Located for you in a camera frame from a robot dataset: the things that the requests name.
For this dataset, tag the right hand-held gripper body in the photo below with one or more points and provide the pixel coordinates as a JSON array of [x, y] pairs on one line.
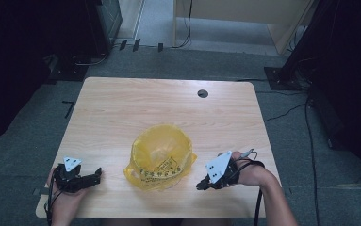
[[220, 168]]

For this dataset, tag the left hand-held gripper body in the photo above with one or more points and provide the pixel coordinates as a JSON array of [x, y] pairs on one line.
[[69, 182]]

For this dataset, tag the yellow printed plastic bag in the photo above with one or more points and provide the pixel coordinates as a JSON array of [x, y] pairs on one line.
[[159, 150]]

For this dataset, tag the person's left hand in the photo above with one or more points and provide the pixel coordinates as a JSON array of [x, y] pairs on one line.
[[63, 204]]

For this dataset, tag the person's right hand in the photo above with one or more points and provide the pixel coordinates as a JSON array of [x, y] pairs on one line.
[[253, 174]]

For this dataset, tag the dark curtain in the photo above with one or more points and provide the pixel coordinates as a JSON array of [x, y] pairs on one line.
[[351, 78], [18, 62]]

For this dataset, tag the black floor tape strip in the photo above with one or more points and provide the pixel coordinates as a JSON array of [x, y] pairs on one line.
[[123, 44]]

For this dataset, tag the dark cabinet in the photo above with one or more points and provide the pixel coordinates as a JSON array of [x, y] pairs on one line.
[[106, 22]]

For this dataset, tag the beige wooden desk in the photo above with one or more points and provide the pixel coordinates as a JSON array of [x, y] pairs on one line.
[[241, 9]]

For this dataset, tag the black stand base plate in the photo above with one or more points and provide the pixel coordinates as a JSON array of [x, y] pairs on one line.
[[278, 80], [68, 73]]

